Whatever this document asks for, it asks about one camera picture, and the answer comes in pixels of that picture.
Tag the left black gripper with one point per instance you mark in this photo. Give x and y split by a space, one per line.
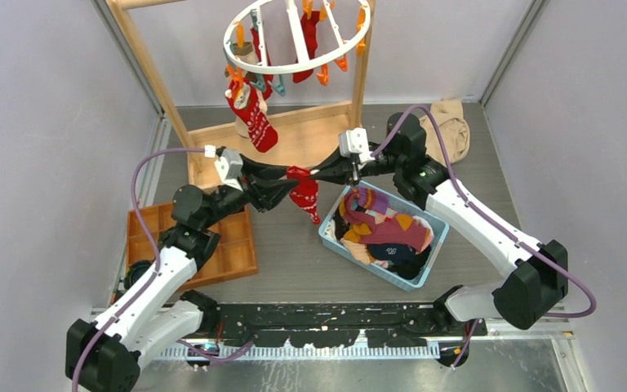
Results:
263 193

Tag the orange clothes peg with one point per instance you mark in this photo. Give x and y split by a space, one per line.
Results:
235 78

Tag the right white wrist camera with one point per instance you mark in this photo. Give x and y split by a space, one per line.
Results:
354 142

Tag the white round clip hanger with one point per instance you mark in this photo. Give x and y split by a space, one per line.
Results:
235 37

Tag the wooden hanger stand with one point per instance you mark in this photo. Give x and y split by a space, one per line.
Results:
305 136

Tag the wooden compartment tray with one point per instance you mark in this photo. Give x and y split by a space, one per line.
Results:
235 256

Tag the navy blue sock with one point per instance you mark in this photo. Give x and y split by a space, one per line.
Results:
394 253

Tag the maroon ribbed sock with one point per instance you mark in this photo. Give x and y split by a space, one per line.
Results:
365 211

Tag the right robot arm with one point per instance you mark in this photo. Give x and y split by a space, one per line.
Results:
535 276

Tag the blue plastic basket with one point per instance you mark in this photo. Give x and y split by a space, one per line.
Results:
407 277

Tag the beige cloth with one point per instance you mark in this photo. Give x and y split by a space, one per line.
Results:
455 132

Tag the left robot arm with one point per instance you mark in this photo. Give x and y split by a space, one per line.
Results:
110 352

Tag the red white patterned sock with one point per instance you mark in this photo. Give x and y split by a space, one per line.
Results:
244 101

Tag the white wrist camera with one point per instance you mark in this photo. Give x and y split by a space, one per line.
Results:
354 142
229 166

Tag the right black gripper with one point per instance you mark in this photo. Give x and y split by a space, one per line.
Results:
339 169

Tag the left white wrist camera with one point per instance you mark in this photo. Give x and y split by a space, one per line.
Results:
229 166

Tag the teal clothes peg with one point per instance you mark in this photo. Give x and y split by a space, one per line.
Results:
278 85

